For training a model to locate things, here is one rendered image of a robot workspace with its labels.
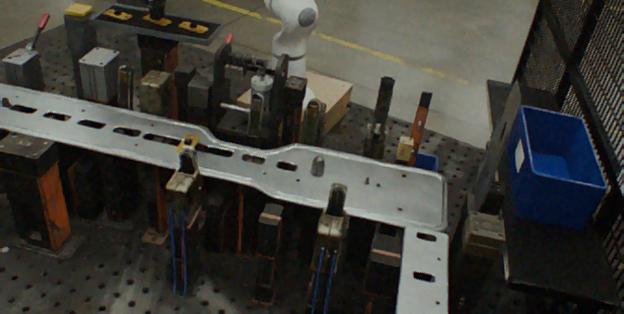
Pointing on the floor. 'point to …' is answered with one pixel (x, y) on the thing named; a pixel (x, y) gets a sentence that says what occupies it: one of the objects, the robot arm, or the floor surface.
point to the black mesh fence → (571, 60)
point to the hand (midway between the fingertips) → (157, 12)
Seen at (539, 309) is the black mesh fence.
